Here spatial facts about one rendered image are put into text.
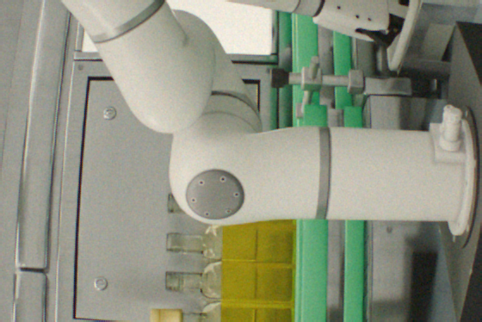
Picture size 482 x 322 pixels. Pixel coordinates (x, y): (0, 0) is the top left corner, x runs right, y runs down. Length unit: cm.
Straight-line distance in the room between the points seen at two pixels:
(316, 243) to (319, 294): 7
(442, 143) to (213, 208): 24
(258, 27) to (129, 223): 39
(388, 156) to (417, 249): 33
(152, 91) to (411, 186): 28
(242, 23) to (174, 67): 79
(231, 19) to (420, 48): 46
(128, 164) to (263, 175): 66
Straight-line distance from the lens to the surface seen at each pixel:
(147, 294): 170
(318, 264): 145
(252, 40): 186
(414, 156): 115
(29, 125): 182
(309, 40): 168
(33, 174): 178
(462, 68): 123
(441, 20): 144
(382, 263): 144
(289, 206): 115
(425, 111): 153
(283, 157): 114
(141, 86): 109
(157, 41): 108
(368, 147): 115
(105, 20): 107
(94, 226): 174
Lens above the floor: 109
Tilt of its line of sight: 2 degrees down
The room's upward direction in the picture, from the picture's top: 88 degrees counter-clockwise
